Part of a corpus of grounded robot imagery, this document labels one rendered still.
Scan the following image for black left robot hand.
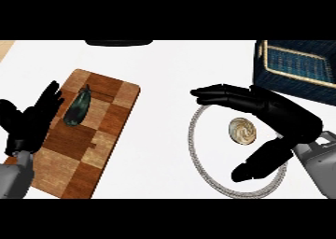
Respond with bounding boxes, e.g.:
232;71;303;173
0;80;66;158

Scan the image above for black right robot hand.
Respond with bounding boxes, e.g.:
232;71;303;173
188;83;325;183

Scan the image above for cream swirl cupcake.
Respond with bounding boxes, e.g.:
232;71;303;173
226;117;257;146

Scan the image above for dark blue wicker basket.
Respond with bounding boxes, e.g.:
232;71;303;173
251;39;336;107

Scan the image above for white round placemat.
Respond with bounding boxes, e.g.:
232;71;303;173
187;104;288;199

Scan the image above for dark green eggplant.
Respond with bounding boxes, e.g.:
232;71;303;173
61;84;94;127

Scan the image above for checkered wooden cutting board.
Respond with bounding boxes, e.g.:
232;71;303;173
4;68;141;200

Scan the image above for black rounded appliance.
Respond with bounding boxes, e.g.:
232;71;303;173
83;39;154;48

